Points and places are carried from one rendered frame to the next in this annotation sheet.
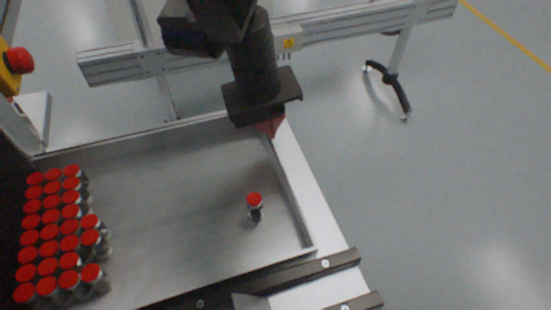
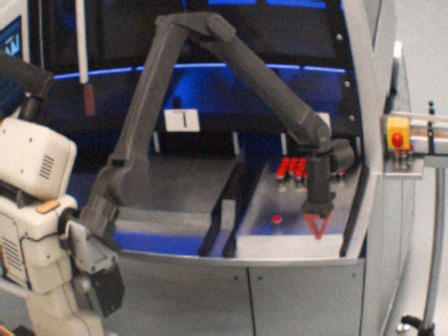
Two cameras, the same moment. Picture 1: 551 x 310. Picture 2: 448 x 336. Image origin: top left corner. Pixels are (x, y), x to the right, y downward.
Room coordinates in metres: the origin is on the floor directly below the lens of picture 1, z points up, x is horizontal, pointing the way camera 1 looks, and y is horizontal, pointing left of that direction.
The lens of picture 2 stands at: (1.53, -1.95, 2.36)
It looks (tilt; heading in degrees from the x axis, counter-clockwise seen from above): 29 degrees down; 126
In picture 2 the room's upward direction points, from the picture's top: 8 degrees counter-clockwise
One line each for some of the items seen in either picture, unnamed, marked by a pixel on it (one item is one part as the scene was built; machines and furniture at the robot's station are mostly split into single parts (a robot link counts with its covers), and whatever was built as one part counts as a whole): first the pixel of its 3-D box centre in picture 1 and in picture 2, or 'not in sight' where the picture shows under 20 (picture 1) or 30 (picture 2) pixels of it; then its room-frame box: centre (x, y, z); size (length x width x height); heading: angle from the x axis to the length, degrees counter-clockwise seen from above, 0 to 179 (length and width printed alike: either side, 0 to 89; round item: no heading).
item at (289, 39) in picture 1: (286, 40); not in sight; (1.25, -0.06, 0.50); 0.12 x 0.05 x 0.09; 108
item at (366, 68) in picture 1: (387, 83); not in sight; (1.50, -0.63, 0.07); 0.50 x 0.08 x 0.14; 18
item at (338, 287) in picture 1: (296, 295); (222, 226); (0.12, -0.03, 0.91); 0.14 x 0.03 x 0.06; 107
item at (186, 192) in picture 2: not in sight; (177, 181); (-0.11, 0.13, 0.90); 0.34 x 0.26 x 0.04; 108
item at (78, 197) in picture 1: (78, 226); (313, 177); (0.21, 0.25, 0.90); 0.18 x 0.02 x 0.05; 19
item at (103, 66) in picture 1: (285, 33); not in sight; (1.31, -0.06, 0.49); 1.60 x 0.08 x 0.12; 108
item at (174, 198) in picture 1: (166, 206); (305, 203); (0.24, 0.15, 0.90); 0.34 x 0.26 x 0.04; 109
